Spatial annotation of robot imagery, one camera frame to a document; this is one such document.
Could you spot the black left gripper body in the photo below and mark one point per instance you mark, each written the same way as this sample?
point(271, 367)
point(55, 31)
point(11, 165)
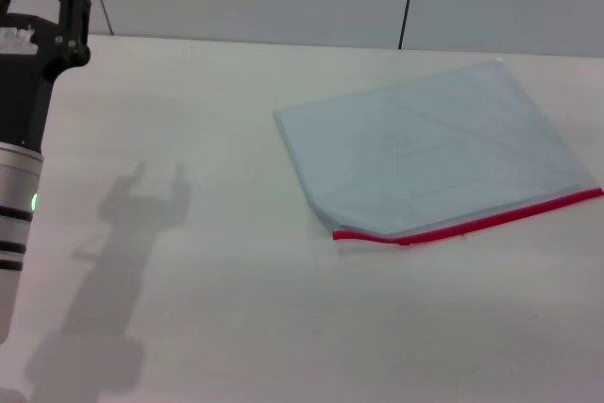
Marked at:
point(28, 82)

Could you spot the clear red-zipper document bag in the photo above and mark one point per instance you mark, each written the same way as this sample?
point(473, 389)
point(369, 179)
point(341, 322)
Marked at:
point(424, 148)

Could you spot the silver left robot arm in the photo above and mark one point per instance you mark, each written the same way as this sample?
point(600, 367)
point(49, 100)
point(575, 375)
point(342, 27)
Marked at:
point(16, 176)

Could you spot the thin black pole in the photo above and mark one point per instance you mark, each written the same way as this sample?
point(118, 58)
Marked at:
point(405, 21)

